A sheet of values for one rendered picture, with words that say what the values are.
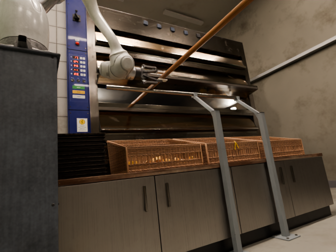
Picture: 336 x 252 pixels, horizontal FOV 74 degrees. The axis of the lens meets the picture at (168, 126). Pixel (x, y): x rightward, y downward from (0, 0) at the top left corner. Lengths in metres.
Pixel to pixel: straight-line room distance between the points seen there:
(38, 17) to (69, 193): 0.77
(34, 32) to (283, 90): 4.76
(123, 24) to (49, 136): 1.71
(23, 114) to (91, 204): 0.61
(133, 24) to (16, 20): 1.54
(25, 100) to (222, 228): 1.32
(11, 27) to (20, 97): 0.26
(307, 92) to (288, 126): 0.75
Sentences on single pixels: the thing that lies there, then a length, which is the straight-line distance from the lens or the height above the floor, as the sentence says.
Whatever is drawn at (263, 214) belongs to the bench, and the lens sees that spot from 1.89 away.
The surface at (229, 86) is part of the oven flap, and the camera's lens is 2.51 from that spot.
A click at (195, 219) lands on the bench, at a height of 0.26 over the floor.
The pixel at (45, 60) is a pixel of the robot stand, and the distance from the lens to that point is 0.88.
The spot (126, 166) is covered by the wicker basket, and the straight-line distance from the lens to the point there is 1.33.
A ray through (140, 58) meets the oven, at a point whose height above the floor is 1.64.
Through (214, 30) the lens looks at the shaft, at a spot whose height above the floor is 1.18.
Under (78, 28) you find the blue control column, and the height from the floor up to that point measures 1.80.
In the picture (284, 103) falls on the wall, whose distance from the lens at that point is 5.16.
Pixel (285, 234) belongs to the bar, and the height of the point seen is 0.02.
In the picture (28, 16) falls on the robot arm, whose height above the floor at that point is 1.14.
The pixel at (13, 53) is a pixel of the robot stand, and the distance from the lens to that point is 0.89.
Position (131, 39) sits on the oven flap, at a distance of 2.29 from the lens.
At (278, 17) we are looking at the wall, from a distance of 5.71.
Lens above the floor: 0.55
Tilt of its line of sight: 12 degrees up
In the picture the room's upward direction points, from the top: 6 degrees counter-clockwise
